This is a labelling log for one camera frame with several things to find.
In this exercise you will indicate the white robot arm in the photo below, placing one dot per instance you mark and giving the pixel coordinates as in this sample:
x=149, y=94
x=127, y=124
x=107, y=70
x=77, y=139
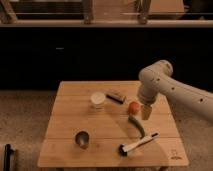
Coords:
x=157, y=78

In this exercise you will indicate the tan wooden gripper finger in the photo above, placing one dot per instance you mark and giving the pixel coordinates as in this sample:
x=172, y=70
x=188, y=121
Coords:
x=146, y=111

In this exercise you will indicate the red tomato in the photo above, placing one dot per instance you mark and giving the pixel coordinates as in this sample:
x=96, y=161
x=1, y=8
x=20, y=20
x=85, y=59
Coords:
x=133, y=108

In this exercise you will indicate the wooden table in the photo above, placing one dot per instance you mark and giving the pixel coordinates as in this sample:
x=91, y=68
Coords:
x=108, y=128

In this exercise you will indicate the black rectangular sponge block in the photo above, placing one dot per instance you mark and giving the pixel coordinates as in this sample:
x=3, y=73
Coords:
x=116, y=96

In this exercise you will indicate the metal cup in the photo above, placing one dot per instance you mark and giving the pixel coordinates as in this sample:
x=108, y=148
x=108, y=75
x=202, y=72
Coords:
x=82, y=139

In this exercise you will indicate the white black dish brush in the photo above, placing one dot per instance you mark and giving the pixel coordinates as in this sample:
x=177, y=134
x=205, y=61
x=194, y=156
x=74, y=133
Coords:
x=124, y=149

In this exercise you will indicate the green chili pepper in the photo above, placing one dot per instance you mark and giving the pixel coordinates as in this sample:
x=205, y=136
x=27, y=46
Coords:
x=137, y=124

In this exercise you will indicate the wooden shelf rail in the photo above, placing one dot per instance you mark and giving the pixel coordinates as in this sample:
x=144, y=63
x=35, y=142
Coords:
x=106, y=13

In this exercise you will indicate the black object on floor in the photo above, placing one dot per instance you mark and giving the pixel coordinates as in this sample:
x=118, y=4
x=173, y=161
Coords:
x=8, y=151

